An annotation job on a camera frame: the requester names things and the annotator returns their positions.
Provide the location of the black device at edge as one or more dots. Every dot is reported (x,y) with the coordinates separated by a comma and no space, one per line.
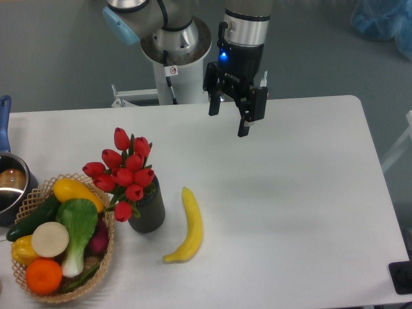
(401,276)

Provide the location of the blue handled saucepan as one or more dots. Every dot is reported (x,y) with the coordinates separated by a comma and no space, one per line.
(17,181)

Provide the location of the orange fruit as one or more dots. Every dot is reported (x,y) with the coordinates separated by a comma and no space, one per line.
(43,276)

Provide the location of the red tulip bouquet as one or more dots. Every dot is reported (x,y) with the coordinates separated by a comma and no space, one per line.
(124,173)

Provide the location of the yellow banana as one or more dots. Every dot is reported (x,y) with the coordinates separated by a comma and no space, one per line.
(192,242)

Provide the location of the yellow squash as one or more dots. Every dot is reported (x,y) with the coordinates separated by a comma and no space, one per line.
(66,189)

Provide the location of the dark grey ribbed vase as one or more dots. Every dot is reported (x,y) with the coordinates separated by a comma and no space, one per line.
(152,211)

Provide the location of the woven wicker basket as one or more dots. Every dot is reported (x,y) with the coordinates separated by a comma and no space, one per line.
(32,201)

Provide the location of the green cucumber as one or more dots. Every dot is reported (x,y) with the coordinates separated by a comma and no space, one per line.
(45,212)

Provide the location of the green bean pod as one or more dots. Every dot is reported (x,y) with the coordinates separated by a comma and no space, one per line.
(81,280)

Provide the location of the green bok choy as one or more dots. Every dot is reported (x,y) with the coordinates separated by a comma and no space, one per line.
(79,217)

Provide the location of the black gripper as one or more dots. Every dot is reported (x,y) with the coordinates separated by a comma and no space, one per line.
(233,75)

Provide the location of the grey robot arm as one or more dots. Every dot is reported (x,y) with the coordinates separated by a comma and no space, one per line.
(245,23)

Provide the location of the blue plastic bag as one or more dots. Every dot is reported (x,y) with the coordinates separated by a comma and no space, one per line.
(385,21)

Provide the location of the white round radish slice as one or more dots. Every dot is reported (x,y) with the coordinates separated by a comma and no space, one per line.
(50,239)

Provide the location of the white frame at right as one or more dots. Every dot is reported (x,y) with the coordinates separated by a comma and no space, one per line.
(398,148)

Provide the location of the yellow bell pepper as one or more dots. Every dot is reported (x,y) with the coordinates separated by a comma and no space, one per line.
(23,252)

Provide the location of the purple sweet potato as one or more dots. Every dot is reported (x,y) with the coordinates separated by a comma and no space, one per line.
(99,241)

